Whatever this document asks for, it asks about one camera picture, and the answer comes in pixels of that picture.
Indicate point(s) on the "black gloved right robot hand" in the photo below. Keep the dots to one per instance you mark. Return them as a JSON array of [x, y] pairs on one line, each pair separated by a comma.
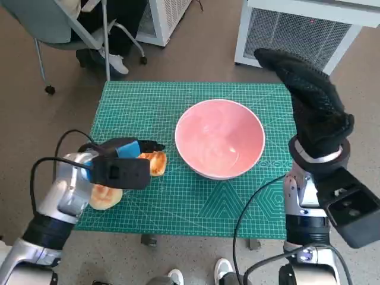
[[314, 112]]

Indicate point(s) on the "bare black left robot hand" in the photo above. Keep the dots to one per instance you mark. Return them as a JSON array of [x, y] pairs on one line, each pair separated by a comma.
[[127, 148]]

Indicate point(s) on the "long orange toy bread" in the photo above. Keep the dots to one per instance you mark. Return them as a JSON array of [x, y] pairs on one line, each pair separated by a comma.
[[157, 164]]

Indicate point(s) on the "round toy bread bun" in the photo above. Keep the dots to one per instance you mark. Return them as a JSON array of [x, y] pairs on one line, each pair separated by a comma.
[[107, 199]]

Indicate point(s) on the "pink bowl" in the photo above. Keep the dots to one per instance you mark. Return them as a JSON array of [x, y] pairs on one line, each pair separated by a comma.
[[219, 139]]

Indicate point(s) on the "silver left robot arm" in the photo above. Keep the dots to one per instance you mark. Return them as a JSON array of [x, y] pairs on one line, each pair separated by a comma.
[[65, 190]]

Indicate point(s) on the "green cutting mat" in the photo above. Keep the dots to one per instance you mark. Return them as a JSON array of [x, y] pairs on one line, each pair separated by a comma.
[[178, 202]]

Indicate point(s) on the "large white grille cabinet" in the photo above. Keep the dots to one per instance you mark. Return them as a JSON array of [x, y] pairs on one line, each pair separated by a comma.
[[297, 29]]

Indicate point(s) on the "grey table foot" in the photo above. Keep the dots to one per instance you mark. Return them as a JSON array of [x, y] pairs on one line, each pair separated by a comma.
[[254, 244], [149, 240]]

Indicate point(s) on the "seated person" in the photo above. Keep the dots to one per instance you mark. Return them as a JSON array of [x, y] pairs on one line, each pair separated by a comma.
[[118, 29]]

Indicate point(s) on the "small white grille cabinet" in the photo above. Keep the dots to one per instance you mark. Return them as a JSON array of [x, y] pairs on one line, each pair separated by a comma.
[[166, 17]]

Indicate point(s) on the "grey-green office chair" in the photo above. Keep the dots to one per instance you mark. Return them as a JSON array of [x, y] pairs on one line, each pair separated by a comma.
[[44, 23]]

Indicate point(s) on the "standing person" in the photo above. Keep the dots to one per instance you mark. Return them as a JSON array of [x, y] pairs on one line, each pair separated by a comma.
[[222, 267]]

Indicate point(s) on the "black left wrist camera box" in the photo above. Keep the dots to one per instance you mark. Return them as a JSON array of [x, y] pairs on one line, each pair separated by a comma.
[[124, 173]]

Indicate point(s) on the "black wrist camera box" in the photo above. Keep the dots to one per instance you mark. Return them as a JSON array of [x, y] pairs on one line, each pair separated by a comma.
[[356, 213], [124, 173]]

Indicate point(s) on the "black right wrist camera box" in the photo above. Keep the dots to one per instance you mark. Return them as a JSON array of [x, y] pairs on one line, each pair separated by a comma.
[[356, 213]]

